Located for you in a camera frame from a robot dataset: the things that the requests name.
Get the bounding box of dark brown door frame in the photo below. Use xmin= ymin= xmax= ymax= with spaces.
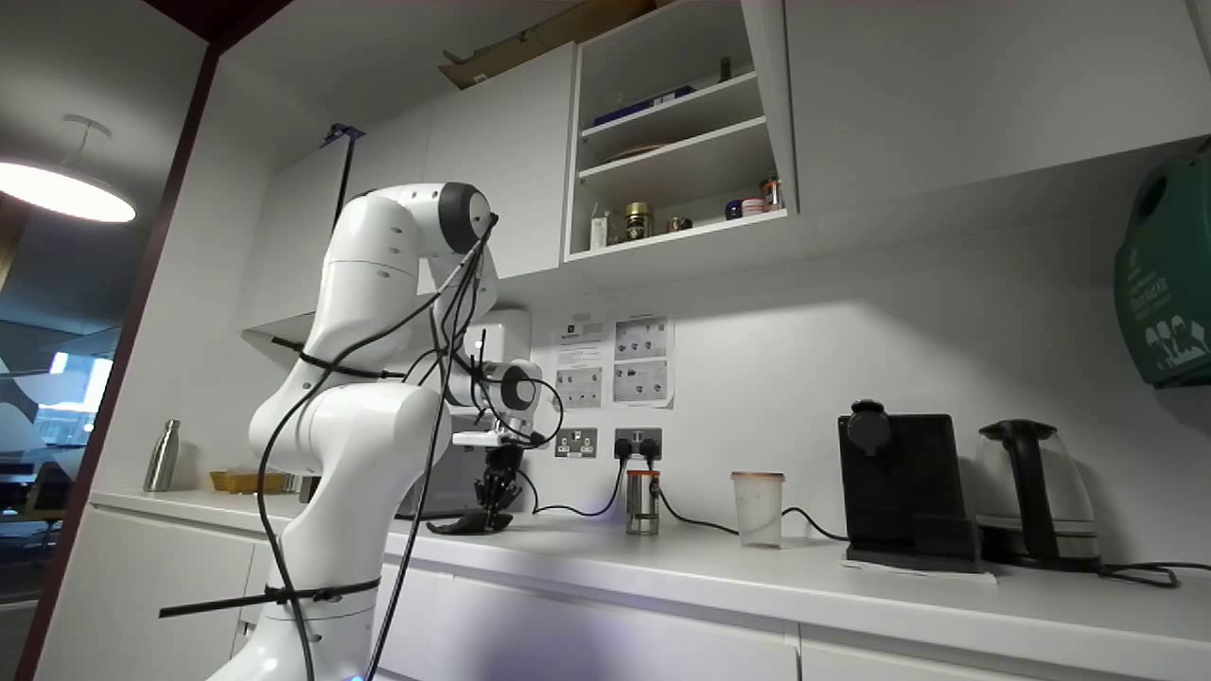
xmin=14 ymin=0 xmax=294 ymax=681

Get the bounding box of wide white wall cabinet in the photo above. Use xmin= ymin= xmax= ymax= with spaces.
xmin=781 ymin=0 xmax=1211 ymax=221

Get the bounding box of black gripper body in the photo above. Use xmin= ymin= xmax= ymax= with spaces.
xmin=477 ymin=448 xmax=530 ymax=496

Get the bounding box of black microwave power cable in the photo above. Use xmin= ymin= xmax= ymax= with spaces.
xmin=521 ymin=460 xmax=637 ymax=521

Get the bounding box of black thin stand pole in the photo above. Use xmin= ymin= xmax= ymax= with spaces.
xmin=321 ymin=122 xmax=371 ymax=233

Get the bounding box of black kettle power cable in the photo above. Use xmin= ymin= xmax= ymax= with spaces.
xmin=1093 ymin=560 xmax=1211 ymax=596

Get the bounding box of chrome double wall socket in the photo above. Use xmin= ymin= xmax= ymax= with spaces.
xmin=614 ymin=424 xmax=665 ymax=465

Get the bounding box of metal can with red band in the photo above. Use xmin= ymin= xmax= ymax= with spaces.
xmin=625 ymin=465 xmax=664 ymax=542

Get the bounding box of white base cabinet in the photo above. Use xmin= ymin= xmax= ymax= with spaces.
xmin=35 ymin=502 xmax=1211 ymax=681

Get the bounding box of shallow wooden bowl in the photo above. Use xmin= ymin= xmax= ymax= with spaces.
xmin=204 ymin=465 xmax=294 ymax=501

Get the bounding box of translucent plastic cup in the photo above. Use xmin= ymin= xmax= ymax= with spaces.
xmin=726 ymin=468 xmax=788 ymax=553

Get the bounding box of steel thermos flask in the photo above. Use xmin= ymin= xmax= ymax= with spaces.
xmin=146 ymin=418 xmax=183 ymax=496

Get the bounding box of round ceiling lamp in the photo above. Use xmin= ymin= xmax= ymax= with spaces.
xmin=0 ymin=113 xmax=139 ymax=226

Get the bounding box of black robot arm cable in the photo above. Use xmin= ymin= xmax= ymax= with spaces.
xmin=250 ymin=207 xmax=568 ymax=681

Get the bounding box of dark pen on shelf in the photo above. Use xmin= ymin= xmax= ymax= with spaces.
xmin=592 ymin=84 xmax=697 ymax=128

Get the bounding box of small red and white container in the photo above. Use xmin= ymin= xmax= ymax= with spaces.
xmin=740 ymin=180 xmax=783 ymax=221

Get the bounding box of open white shelf cabinet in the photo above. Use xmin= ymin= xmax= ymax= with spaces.
xmin=562 ymin=0 xmax=803 ymax=267

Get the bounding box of black coffee machine power cable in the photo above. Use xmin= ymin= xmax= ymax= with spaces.
xmin=645 ymin=451 xmax=851 ymax=547

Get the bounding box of black coffee machine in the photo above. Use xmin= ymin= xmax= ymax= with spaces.
xmin=836 ymin=399 xmax=1001 ymax=578

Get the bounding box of green round object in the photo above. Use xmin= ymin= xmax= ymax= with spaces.
xmin=1114 ymin=149 xmax=1211 ymax=393

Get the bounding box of black strap on robot base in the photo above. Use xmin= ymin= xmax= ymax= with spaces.
xmin=156 ymin=578 xmax=381 ymax=621

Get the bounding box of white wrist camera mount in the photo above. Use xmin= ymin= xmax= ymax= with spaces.
xmin=446 ymin=427 xmax=520 ymax=456

